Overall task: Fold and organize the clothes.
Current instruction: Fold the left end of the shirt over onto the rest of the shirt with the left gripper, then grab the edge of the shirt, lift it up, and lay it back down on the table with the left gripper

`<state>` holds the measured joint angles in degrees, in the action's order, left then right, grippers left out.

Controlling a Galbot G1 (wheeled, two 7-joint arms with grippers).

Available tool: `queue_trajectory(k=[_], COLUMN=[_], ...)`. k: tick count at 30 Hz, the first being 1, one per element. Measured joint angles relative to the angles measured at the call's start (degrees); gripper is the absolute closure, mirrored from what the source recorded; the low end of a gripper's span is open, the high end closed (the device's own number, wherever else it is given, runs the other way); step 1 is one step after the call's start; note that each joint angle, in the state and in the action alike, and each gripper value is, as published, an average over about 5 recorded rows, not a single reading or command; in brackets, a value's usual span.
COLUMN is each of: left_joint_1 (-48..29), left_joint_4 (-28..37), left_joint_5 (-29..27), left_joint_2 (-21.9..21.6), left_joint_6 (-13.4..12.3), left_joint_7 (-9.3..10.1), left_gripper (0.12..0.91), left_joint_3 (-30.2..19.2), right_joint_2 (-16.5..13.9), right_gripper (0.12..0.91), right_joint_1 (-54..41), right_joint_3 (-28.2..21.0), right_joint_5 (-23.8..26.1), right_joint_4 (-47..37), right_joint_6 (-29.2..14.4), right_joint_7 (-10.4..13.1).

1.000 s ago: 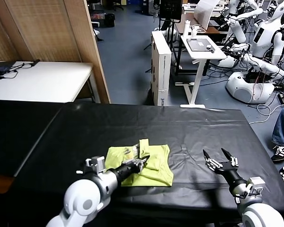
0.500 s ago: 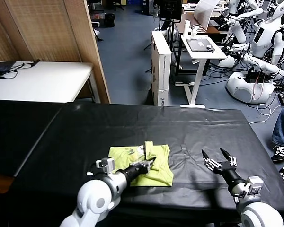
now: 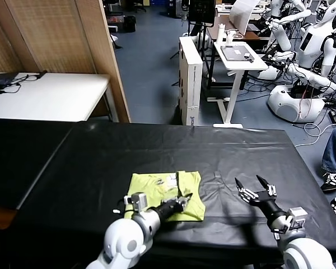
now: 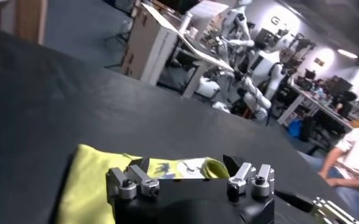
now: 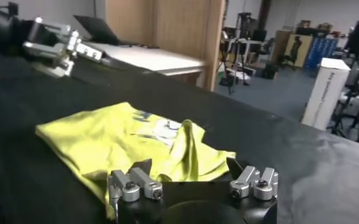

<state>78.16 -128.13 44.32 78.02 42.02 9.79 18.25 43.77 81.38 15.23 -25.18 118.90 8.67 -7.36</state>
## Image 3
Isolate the black white-striped sneaker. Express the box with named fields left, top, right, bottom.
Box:
left=320, top=172, right=336, bottom=193

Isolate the black cable with adapter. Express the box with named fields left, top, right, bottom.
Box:
left=2, top=71, right=48, bottom=95

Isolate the yellow-green t-shirt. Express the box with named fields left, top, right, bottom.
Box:
left=122, top=170, right=207, bottom=224

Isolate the black storage bin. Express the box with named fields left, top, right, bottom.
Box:
left=123, top=16, right=137, bottom=33

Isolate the black square panel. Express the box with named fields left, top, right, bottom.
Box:
left=188, top=0, right=217, bottom=24

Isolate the white curved panel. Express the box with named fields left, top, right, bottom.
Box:
left=230, top=0, right=260, bottom=35

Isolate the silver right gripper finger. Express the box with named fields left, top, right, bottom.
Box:
left=234, top=177, right=256, bottom=203
left=256, top=175, right=277, bottom=198

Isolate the grey closed laptop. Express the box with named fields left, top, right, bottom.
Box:
left=221, top=45, right=254, bottom=62

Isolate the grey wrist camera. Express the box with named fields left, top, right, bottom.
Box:
left=286, top=207, right=308, bottom=233
left=124, top=192, right=148, bottom=214

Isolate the brown wooden desk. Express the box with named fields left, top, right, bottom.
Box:
left=206, top=13, right=272, bottom=43

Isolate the white drink bottle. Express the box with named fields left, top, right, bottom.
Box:
left=217, top=23, right=226, bottom=45

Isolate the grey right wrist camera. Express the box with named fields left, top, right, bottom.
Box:
left=286, top=207, right=308, bottom=233

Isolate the wooden partition screen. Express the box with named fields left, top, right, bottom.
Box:
left=0, top=0, right=132, bottom=123

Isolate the white floor cable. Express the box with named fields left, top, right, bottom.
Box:
left=293, top=122, right=336, bottom=148

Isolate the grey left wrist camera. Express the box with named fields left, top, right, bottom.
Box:
left=124, top=192, right=148, bottom=214

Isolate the tall white cardboard box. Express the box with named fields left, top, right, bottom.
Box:
left=179, top=36, right=204, bottom=127

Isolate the white humanoid robot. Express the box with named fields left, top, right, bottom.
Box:
left=264, top=0, right=313, bottom=54

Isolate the white humanoid robot black-faced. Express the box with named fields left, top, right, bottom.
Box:
left=257, top=0, right=336, bottom=124

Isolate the white standing desk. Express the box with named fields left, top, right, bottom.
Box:
left=207, top=41, right=269, bottom=129

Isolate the black tripod stand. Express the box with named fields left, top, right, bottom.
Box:
left=194, top=22, right=217, bottom=89

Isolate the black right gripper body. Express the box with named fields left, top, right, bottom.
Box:
left=248, top=191, right=288, bottom=225

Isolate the white rectangular table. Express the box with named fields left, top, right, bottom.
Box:
left=0, top=72, right=120, bottom=123

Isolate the wrinkled black table cover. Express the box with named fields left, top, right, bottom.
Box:
left=15, top=122, right=336, bottom=269

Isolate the smooth black table sheet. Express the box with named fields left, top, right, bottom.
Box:
left=0, top=117, right=73, bottom=210

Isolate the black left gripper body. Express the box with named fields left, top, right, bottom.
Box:
left=156, top=200, right=185, bottom=222

